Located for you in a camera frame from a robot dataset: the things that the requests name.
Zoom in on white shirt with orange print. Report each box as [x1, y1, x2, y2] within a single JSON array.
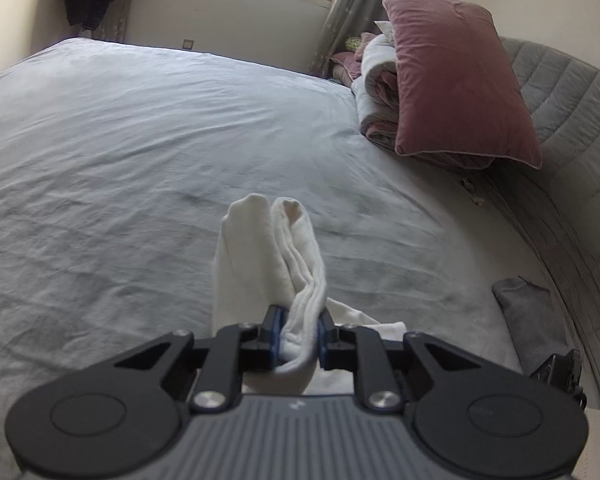
[[212, 194, 406, 396]]

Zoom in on grey folded cloth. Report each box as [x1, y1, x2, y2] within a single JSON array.
[[491, 276, 572, 375]]

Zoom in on grey quilted headboard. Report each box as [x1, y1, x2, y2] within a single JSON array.
[[486, 38, 600, 390]]

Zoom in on grey bed sheet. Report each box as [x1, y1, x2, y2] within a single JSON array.
[[0, 39, 544, 479]]

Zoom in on pink velvet pillow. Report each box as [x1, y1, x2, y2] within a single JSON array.
[[382, 0, 542, 169]]

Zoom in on folded pink white quilt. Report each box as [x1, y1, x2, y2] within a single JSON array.
[[329, 19, 496, 172]]

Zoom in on left grey curtain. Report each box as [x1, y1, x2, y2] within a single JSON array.
[[92, 0, 132, 44]]

